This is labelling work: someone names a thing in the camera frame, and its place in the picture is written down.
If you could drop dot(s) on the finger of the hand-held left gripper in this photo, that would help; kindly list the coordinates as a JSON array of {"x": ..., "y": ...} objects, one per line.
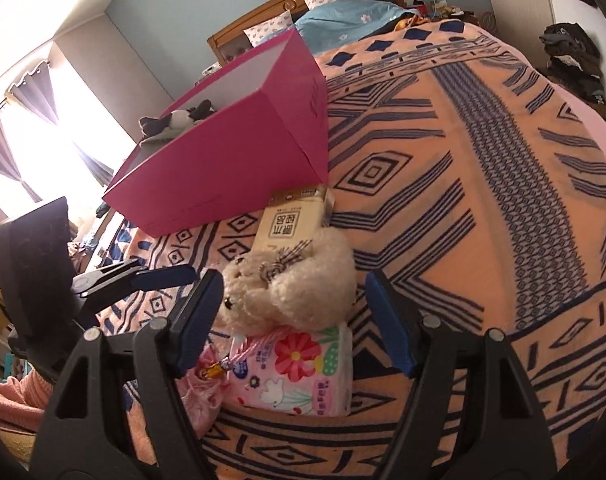
[
  {"x": 168, "y": 276},
  {"x": 113, "y": 272}
]

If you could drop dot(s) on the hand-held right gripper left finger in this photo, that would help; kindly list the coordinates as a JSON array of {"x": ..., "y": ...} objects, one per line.
[{"x": 203, "y": 310}]

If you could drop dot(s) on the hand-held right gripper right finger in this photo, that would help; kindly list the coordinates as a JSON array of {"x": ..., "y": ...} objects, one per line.
[{"x": 388, "y": 320}]

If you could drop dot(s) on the cream teddy bear plush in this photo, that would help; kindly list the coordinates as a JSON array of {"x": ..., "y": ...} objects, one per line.
[{"x": 303, "y": 285}]

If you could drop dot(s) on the floral tissue packet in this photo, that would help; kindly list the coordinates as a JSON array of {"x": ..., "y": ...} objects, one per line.
[{"x": 303, "y": 375}]

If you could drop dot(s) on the beige tissue packet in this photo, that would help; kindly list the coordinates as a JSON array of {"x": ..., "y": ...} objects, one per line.
[{"x": 288, "y": 220}]

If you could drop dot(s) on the pink cardboard box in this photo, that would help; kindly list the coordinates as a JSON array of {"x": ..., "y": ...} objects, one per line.
[{"x": 223, "y": 160}]

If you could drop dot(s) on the dark brown white plush dog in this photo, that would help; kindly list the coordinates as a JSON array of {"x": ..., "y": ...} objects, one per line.
[{"x": 175, "y": 121}]

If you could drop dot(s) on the purple curtain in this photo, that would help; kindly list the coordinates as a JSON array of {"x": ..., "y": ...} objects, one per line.
[
  {"x": 38, "y": 95},
  {"x": 3, "y": 155}
]

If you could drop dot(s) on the orange patterned blanket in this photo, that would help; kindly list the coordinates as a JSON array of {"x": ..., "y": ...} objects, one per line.
[{"x": 483, "y": 210}]

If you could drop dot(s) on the pink bed sheet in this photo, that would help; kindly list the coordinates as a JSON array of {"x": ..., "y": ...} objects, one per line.
[{"x": 593, "y": 115}]

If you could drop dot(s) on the wooden headboard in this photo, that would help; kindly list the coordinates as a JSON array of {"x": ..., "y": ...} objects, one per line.
[{"x": 283, "y": 2}]

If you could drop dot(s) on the yellow orange cloth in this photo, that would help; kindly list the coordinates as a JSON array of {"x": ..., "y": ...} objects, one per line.
[{"x": 410, "y": 21}]

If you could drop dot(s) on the blue floral duvet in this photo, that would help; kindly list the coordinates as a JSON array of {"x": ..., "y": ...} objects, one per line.
[{"x": 353, "y": 20}]

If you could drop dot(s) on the pile of dark clothes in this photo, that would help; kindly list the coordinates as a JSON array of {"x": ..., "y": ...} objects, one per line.
[{"x": 573, "y": 60}]

